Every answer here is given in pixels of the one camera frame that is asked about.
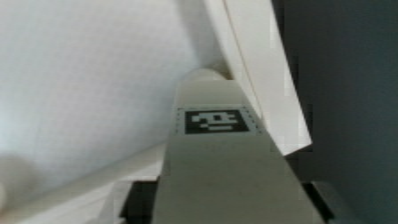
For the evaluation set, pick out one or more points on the white desk top tray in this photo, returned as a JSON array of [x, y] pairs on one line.
[[96, 54]]

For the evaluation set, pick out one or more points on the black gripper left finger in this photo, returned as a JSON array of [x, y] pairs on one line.
[[139, 203]]

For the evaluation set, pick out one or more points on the white desk leg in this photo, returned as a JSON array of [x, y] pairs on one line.
[[228, 184]]

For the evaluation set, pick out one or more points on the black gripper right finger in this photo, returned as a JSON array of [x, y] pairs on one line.
[[329, 203]]

